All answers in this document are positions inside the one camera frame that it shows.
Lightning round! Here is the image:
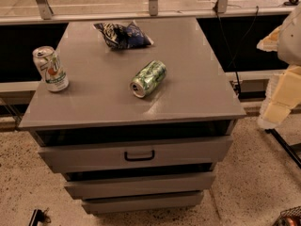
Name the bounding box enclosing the blue chip bag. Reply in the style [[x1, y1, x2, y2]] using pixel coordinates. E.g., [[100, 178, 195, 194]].
[[93, 21, 153, 50]]

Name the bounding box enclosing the top grey drawer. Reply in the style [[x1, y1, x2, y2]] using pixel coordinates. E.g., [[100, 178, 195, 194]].
[[39, 136, 232, 173]]

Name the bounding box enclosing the black hanging cable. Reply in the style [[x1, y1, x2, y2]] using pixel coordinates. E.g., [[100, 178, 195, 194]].
[[214, 5, 260, 96]]

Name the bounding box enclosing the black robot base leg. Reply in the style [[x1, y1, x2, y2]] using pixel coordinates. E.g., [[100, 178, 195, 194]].
[[266, 129, 301, 169]]

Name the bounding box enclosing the white 7up can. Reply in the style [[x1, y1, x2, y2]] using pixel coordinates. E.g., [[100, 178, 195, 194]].
[[32, 46, 69, 92]]

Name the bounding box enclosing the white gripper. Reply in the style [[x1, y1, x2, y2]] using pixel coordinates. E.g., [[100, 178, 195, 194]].
[[257, 6, 301, 129]]

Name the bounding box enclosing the black object on floor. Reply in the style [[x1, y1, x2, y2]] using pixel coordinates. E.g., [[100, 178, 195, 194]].
[[28, 209, 52, 226]]

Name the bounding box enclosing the bottom grey drawer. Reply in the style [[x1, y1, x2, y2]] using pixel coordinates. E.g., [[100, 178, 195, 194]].
[[82, 191, 203, 215]]

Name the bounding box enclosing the grey drawer cabinet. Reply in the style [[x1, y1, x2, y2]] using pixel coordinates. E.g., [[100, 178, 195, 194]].
[[18, 17, 247, 215]]

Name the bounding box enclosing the wire basket corner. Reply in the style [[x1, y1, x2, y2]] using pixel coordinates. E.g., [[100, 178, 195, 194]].
[[272, 206, 301, 226]]

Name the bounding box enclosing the black drawer handle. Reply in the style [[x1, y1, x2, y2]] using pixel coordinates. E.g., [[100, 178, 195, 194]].
[[124, 150, 155, 162]]

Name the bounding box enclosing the green soda can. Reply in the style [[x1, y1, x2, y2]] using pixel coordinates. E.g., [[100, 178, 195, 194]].
[[130, 60, 167, 98]]

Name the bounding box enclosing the metal window frame rail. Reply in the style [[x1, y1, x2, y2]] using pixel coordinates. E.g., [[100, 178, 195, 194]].
[[0, 0, 293, 24]]

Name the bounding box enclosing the middle grey drawer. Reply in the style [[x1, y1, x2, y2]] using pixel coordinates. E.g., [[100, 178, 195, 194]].
[[65, 171, 215, 200]]

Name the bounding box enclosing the grey drawer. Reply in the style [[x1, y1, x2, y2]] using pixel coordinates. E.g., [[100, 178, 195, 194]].
[[39, 136, 232, 173], [65, 171, 215, 200], [82, 191, 203, 215]]

